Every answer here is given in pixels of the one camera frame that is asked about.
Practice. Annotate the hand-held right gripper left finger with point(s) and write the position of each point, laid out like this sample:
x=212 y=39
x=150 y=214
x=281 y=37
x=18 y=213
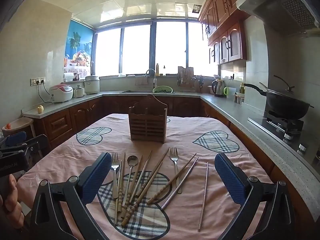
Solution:
x=97 y=177

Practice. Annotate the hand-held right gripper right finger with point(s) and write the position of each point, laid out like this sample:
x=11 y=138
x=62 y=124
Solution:
x=230 y=180

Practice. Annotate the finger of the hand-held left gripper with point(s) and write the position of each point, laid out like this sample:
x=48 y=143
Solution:
x=15 y=138
x=37 y=143

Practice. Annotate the metal fork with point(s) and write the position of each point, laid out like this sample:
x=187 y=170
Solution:
x=173 y=156
x=115 y=162

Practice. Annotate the thin light wooden chopstick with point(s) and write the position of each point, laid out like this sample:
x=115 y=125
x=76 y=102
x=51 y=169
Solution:
x=116 y=215
x=123 y=175

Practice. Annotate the metal chopstick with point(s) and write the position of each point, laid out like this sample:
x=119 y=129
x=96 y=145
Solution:
x=182 y=180
x=203 y=195

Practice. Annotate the metal spoon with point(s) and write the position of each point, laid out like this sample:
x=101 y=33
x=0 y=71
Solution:
x=132 y=160

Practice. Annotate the wooden utensil holder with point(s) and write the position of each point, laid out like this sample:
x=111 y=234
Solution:
x=147 y=127

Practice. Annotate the person's left hand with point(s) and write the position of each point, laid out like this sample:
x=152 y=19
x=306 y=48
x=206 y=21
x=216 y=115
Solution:
x=11 y=205

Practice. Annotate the pink plaid-heart tablecloth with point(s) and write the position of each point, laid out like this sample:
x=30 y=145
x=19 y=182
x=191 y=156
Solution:
x=200 y=180

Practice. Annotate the yellow apple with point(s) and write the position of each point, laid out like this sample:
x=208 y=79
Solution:
x=40 y=109

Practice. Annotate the wooden base cabinets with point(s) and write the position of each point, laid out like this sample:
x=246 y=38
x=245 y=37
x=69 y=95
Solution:
x=80 y=115

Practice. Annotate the pink white rice cooker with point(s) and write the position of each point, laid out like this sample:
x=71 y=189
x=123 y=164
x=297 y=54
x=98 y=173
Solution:
x=61 y=93

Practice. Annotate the small white pot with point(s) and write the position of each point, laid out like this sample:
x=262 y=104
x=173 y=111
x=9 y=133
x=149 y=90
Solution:
x=78 y=92

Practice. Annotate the paper towel roll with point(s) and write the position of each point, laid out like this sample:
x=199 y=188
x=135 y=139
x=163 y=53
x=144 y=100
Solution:
x=69 y=77

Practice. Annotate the gas stove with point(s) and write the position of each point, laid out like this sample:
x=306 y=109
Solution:
x=282 y=127

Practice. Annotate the white slow cooker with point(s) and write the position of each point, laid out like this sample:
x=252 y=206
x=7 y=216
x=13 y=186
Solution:
x=92 y=85

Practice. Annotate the seasoning jar set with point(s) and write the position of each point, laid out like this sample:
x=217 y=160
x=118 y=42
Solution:
x=239 y=98

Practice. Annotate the black wok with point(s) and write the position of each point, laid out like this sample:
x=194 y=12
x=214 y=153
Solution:
x=287 y=108

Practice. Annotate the electric kettle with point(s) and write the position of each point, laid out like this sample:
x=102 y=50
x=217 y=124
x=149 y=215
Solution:
x=218 y=88

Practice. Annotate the yellow-cap sauce bottle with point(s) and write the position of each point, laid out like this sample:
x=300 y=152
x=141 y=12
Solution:
x=242 y=88

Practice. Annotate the kitchen sink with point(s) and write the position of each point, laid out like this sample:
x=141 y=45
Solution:
x=135 y=91

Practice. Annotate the knife block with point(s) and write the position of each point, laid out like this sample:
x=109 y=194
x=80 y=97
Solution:
x=200 y=85

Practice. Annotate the black wok lid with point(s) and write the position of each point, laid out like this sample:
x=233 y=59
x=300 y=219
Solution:
x=282 y=92

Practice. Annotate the small white dish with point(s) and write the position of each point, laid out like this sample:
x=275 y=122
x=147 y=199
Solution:
x=122 y=75

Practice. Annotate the green colander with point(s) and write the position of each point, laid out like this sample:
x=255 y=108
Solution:
x=162 y=89

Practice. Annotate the dish rack with cutting board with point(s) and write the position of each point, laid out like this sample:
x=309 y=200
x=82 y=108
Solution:
x=186 y=78

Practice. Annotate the steel faucet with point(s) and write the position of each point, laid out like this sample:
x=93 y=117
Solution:
x=154 y=80

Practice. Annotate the yellow oil bottle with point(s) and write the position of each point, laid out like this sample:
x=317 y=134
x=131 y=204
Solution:
x=157 y=69

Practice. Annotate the kitchen window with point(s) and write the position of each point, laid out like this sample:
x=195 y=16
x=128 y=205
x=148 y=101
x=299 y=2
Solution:
x=170 y=50

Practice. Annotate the steel range hood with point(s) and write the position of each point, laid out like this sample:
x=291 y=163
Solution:
x=280 y=7

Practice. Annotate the wide wall socket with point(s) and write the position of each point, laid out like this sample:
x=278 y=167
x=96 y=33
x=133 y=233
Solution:
x=38 y=80

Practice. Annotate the tropical fruit wall poster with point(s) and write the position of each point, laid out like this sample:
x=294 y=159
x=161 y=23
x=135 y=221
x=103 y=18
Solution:
x=80 y=42

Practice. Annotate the wooden wall cabinets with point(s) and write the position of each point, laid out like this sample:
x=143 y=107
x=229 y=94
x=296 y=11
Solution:
x=225 y=17

